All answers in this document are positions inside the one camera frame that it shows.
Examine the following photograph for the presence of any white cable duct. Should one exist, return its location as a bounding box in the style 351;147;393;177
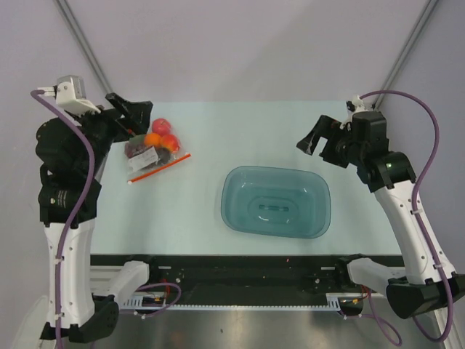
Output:
119;292;342;312

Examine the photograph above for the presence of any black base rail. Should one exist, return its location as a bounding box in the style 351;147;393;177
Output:
89;254;408;306

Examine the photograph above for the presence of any purple fake grape bunch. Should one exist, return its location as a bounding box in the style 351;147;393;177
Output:
124;142;148;159

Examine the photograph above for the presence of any green fake avocado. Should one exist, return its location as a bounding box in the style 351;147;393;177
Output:
129;135;145;144

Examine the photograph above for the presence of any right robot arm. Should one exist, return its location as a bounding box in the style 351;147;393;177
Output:
296;111;464;319

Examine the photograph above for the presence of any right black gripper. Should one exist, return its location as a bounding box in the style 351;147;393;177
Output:
296;114;365;169

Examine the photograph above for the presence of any red orange fake peach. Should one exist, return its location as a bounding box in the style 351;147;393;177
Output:
161;134;181;153

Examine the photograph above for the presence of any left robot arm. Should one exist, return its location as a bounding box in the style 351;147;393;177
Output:
32;87;161;344

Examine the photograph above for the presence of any orange fake orange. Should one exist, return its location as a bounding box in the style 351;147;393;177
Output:
144;133;161;148

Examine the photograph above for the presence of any clear zip top bag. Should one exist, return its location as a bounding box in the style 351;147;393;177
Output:
124;120;191;185

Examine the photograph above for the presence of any right aluminium frame post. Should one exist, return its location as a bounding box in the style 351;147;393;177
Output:
381;0;442;90

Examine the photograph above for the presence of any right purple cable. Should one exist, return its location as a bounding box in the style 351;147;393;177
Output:
357;89;455;342

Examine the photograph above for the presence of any red fake apple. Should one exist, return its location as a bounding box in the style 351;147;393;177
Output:
151;118;171;137

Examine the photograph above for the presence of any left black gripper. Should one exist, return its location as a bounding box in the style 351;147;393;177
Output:
68;90;153;172

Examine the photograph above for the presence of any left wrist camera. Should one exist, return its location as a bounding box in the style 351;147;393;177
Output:
55;75;101;116

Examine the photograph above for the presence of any aluminium frame post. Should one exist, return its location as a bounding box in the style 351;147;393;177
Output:
381;0;442;90
52;0;113;95

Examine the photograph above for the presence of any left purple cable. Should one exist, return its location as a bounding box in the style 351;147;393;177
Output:
30;89;96;349

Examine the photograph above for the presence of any purple cable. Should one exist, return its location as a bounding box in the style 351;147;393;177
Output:
30;89;96;349
357;89;455;342

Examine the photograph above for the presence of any left aluminium frame post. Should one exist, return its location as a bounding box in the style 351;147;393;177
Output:
52;0;113;95

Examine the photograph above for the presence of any dark purple fake plum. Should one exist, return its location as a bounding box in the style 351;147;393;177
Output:
156;148;171;166

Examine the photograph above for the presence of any teal plastic bin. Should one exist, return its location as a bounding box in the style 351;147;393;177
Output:
221;166;331;239

